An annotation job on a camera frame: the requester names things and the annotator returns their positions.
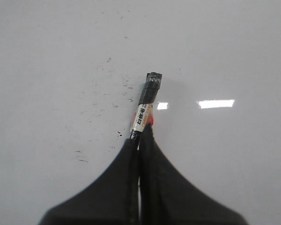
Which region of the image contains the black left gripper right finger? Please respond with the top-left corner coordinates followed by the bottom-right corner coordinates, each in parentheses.
top-left (140, 124), bottom-right (247, 225)

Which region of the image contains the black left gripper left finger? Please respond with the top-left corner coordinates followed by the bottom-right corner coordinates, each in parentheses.
top-left (39, 139), bottom-right (139, 225)

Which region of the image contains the black and white whiteboard marker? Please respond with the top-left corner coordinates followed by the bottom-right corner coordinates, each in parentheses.
top-left (130, 72), bottom-right (162, 140)

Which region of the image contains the white whiteboard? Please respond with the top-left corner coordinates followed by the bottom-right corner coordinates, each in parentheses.
top-left (0, 0), bottom-right (281, 225)

